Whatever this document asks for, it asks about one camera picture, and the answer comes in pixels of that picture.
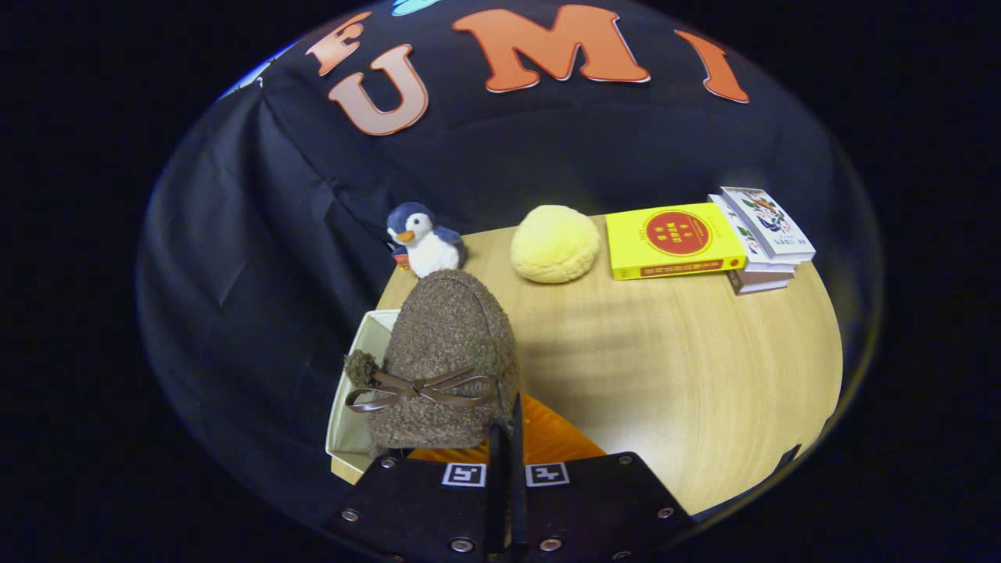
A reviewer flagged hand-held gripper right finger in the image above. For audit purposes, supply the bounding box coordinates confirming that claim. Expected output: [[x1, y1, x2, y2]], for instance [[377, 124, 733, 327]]
[[507, 393, 697, 560]]

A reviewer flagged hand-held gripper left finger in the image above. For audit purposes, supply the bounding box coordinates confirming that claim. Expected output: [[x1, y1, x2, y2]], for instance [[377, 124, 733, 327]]
[[323, 422, 505, 560]]

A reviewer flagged brown fabric storage box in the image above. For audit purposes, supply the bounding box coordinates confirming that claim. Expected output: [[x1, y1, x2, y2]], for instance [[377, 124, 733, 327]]
[[325, 308, 404, 475]]

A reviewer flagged brown fuzzy shoe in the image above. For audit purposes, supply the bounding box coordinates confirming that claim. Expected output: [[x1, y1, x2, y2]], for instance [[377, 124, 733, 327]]
[[344, 269, 521, 454]]

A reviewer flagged penguin plush toy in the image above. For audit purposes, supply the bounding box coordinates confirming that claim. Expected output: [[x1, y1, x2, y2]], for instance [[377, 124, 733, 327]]
[[386, 202, 468, 279]]

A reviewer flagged yellow bun-shaped squishy toy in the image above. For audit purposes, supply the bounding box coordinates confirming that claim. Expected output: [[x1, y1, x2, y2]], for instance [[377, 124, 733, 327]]
[[511, 204, 602, 285]]

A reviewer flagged brown cover book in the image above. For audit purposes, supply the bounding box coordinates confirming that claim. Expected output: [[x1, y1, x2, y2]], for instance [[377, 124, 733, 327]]
[[727, 268, 792, 296]]

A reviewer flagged yellow book with red circle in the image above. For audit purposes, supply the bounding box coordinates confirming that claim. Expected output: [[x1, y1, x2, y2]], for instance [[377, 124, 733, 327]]
[[605, 202, 748, 282]]

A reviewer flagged black backdrop cloth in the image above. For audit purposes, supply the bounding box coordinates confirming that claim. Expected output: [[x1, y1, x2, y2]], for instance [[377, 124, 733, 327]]
[[135, 0, 884, 533]]

